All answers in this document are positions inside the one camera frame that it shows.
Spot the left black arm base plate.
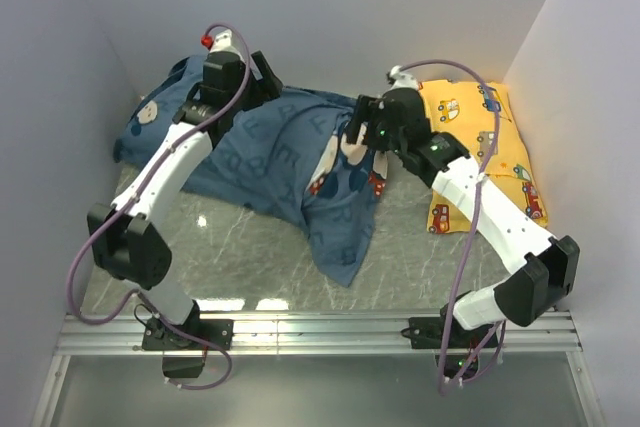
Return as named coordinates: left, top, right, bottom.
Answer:
left=140, top=318, right=234, bottom=391

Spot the blue cartoon mouse pillowcase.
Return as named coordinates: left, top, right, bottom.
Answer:
left=112, top=53, right=391, bottom=289

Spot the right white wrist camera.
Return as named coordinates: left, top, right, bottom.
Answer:
left=387, top=65, right=422, bottom=91

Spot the yellow car print pillow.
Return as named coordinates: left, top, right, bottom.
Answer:
left=420, top=80, right=549, bottom=228

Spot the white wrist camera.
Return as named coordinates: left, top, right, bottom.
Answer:
left=387, top=65, right=422, bottom=91
left=200, top=29, right=239, bottom=55

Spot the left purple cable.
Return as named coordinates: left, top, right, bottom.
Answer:
left=65, top=22, right=251, bottom=392

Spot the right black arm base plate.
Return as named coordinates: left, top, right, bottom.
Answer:
left=400, top=316, right=504, bottom=379

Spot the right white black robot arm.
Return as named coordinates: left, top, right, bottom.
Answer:
left=346, top=87, right=580, bottom=347

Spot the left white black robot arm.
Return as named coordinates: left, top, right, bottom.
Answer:
left=87, top=47, right=283, bottom=349

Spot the aluminium mounting rail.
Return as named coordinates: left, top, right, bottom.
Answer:
left=54, top=311, right=582, bottom=356

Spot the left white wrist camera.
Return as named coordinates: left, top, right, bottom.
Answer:
left=200, top=29, right=239, bottom=55

